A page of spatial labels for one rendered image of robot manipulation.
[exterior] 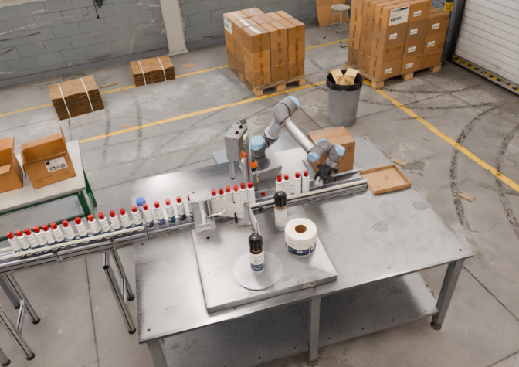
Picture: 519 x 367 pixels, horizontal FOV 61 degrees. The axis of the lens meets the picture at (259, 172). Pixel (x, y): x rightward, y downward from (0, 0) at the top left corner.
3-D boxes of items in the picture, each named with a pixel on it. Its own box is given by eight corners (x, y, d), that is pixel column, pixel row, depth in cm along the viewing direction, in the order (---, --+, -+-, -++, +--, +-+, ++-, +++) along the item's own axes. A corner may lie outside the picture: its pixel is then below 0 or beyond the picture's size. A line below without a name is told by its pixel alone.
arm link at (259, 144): (247, 154, 347) (245, 140, 338) (258, 146, 354) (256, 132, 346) (259, 160, 341) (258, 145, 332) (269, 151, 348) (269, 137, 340)
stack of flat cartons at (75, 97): (59, 120, 614) (51, 100, 595) (54, 105, 653) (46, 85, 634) (105, 108, 635) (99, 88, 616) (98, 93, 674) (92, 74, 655)
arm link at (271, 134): (254, 141, 352) (279, 99, 308) (266, 133, 361) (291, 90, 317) (265, 152, 351) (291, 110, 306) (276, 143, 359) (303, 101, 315)
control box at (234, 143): (226, 159, 297) (223, 136, 285) (236, 146, 309) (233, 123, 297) (240, 162, 293) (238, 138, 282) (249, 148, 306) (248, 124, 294)
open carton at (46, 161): (32, 197, 357) (15, 160, 334) (27, 165, 393) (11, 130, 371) (81, 181, 370) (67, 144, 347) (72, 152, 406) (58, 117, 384)
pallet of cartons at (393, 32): (376, 90, 634) (385, 9, 564) (343, 69, 696) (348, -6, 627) (441, 72, 670) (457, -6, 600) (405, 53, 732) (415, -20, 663)
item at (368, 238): (139, 344, 244) (138, 342, 242) (130, 182, 360) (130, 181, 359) (473, 256, 279) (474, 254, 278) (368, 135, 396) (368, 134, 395)
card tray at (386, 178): (374, 195, 329) (374, 191, 326) (359, 175, 349) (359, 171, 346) (410, 187, 334) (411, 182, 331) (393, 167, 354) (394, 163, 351)
